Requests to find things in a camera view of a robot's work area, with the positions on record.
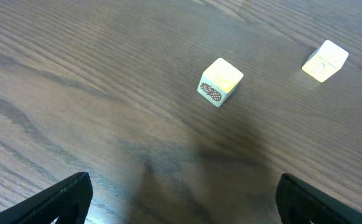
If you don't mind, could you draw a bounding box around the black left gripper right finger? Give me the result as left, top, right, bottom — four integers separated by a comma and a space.
276, 173, 362, 224

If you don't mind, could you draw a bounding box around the yellow pineapple block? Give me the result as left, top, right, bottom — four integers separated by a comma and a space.
197, 58, 244, 107

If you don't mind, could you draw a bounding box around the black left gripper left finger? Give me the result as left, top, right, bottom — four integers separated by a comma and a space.
0, 172, 93, 224

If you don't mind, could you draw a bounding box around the cream wooden block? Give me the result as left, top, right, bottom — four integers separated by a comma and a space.
302, 40, 349, 83

